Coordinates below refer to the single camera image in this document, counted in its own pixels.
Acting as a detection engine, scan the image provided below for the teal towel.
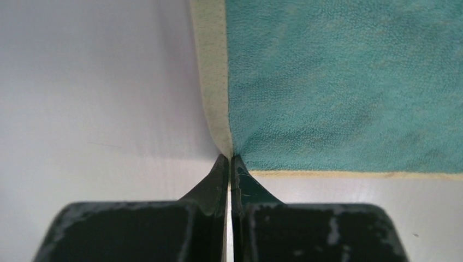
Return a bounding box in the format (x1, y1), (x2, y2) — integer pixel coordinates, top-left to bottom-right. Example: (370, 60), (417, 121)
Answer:
(189, 1), (462, 180)

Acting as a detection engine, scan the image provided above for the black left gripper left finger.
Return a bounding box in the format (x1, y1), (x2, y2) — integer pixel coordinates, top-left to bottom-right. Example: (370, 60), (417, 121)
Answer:
(179, 154), (229, 261)

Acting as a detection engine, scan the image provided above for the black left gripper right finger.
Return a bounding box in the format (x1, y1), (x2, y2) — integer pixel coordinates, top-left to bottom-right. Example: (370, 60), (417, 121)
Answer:
(230, 156), (283, 261)

